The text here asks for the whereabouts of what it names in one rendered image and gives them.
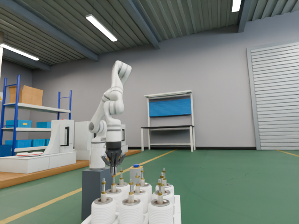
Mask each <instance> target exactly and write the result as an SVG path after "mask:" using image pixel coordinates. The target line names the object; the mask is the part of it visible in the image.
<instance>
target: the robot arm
mask: <svg viewBox="0 0 299 224"><path fill-rule="evenodd" d="M131 69H132V68H131V66H129V65H127V64H125V63H123V62H121V61H118V60H117V61H116V62H115V63H114V65H113V68H112V84H111V88H110V89H108V90H107V91H106V92H105V93H104V95H103V97H102V99H101V102H100V104H99V106H98V108H97V110H96V112H95V114H94V116H93V117H92V119H91V121H90V123H89V131H90V132H91V133H97V136H96V137H95V138H93V139H92V140H91V155H90V158H89V169H90V170H102V169H105V164H106V165H108V166H110V173H111V175H114V174H115V175H116V174H117V166H118V165H120V164H121V163H122V161H123V160H124V158H125V156H126V154H124V153H123V152H122V150H121V121H120V120H118V119H114V118H112V117H111V115H117V114H122V113H123V111H124V104H123V100H122V96H123V86H124V84H125V82H126V81H127V79H128V77H129V75H130V73H131ZM119 77H120V78H121V80H120V79H119ZM104 115H105V117H106V122H105V121H104V120H101V119H102V118H103V116H104ZM105 141H106V151H105ZM106 156H107V157H108V158H109V162H108V160H107V159H106V158H107V157H106ZM119 156H121V157H120V158H119ZM118 158H119V159H118Z"/></svg>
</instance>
